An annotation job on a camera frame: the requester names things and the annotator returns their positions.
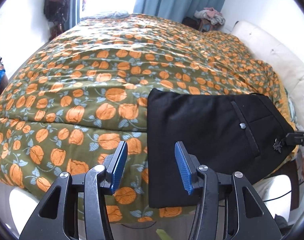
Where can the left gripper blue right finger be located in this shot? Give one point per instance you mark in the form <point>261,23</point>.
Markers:
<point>187,168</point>

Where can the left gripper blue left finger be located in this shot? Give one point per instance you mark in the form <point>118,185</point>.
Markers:
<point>114,164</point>

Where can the black pants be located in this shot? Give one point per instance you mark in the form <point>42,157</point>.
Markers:
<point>228,133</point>

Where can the mustard yellow dotted blanket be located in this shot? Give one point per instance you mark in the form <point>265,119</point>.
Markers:
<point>286,112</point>

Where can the white padded headboard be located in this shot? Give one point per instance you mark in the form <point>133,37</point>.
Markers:
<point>286,64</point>

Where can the olive orange floral quilt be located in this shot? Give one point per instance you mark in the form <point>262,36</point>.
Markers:
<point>71,104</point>

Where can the green object on floor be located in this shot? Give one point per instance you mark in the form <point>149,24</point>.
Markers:
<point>163,235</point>

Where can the light blue pillow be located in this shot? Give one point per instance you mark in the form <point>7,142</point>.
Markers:
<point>112,15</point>

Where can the clothes pile on far chair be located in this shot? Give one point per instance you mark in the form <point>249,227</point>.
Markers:
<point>211,15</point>

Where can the dark bags hanging on wall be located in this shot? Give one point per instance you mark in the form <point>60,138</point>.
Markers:
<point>56,12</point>

